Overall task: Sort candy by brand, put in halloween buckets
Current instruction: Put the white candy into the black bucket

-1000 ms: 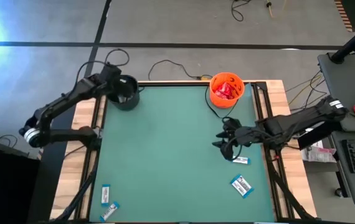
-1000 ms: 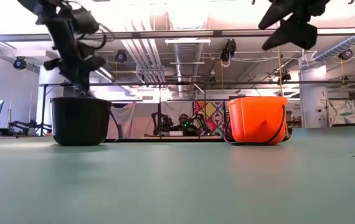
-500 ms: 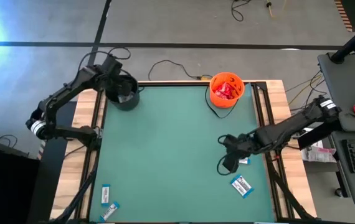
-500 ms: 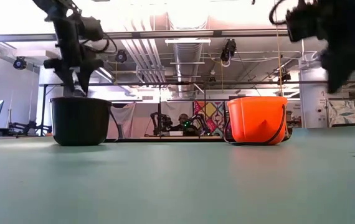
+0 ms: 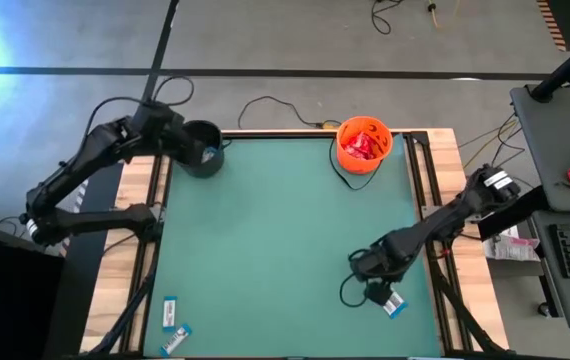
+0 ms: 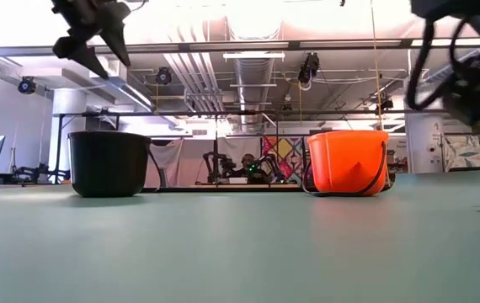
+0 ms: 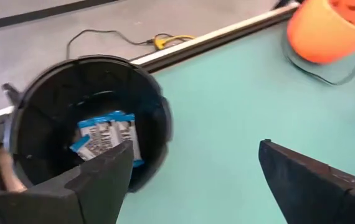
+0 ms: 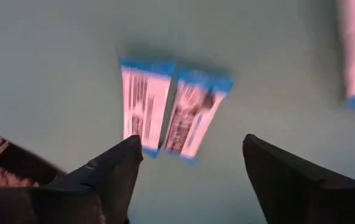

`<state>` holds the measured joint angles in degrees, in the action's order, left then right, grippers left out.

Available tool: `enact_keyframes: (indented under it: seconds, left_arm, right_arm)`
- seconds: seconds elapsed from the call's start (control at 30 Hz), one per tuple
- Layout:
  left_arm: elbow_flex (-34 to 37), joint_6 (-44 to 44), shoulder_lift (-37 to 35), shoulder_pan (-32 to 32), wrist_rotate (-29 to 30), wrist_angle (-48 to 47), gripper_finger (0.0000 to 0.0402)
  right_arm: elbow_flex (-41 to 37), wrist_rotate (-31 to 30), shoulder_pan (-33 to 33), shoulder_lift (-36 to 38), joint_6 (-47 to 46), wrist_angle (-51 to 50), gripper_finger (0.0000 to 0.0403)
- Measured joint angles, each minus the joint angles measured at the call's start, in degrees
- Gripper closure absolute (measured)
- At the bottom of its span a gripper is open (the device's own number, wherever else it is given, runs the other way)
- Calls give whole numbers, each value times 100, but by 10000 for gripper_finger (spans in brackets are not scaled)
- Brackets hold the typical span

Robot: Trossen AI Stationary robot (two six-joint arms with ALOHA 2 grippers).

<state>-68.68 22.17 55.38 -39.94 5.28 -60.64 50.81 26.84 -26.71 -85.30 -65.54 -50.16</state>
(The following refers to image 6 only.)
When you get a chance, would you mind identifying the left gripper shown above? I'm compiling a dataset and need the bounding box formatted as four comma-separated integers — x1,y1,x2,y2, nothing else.
51,0,132,80

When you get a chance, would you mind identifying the orange halloween bucket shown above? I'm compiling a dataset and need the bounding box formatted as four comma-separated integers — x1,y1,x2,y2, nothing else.
301,129,396,198

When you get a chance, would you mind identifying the leaf print curtain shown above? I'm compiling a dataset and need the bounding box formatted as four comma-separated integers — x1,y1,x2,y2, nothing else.
443,133,480,172

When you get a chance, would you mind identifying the white round pillar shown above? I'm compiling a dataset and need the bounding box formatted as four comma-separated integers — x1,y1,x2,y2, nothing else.
405,109,445,174

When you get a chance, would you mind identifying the black plastic bucket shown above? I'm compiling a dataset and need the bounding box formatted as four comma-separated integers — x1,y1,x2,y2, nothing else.
67,130,168,199

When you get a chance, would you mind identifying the white cloth curtain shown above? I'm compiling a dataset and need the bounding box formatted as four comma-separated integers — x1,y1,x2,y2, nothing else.
144,137,262,189

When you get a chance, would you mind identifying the long ceiling light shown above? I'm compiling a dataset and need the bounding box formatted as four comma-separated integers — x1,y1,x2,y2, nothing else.
221,50,286,61

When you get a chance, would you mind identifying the person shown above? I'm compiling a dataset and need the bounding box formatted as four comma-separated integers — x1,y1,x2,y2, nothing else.
239,152,263,184

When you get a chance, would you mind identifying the colourful patterned quilt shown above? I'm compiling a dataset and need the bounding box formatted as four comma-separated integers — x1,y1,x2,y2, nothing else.
260,135,308,187

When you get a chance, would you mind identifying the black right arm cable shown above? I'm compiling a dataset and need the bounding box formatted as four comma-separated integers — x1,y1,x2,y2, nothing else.
405,19,477,111

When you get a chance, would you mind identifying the black neighbouring station frame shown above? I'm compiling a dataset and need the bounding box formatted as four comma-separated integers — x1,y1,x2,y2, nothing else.
52,108,447,189

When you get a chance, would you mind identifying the black metal table frame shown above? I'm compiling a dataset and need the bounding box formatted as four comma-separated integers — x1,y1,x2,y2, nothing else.
0,37,480,58

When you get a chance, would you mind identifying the silver ventilation duct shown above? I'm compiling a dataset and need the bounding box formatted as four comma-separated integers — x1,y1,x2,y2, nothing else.
232,56,275,132

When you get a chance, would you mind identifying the black overhead camera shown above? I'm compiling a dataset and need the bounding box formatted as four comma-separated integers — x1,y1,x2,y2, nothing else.
297,51,322,92

